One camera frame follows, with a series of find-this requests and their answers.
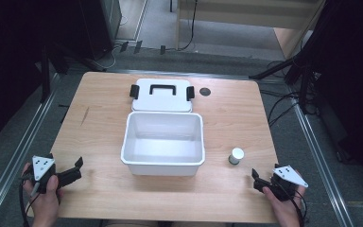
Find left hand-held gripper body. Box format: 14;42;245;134
27;155;83;194

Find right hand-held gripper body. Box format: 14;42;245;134
252;165;309;202

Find small white-capped jar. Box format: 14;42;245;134
228;147;246;166

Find white plastic storage box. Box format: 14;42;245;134
120;111;207;177

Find white lid with black handle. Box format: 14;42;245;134
129;78;196;114

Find person's right hand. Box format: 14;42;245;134
262;184;307;227

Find person's left hand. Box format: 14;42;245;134
21;162;65;227

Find black upright stand pole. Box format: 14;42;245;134
40;45;52;104

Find black stand leg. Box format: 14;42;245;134
248;51;301;80

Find black curtain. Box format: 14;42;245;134
0;0;91;150
285;0;363;183

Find black cabinet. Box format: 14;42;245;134
75;0;123;61

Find light wooden furniture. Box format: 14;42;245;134
174;0;327;61

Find metal floor rail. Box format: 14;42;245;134
291;94;356;227
106;68;251;80
0;73;61;227

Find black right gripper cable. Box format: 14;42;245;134
277;181;308;227

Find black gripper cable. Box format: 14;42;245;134
18;176;42;227
277;181;308;227

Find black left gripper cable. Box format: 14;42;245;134
18;176;42;227

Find black floor cables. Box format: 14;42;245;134
259;89;302;128

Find white floor cable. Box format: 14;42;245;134
89;42;124;71

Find black hanging cable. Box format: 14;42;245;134
166;0;200;52

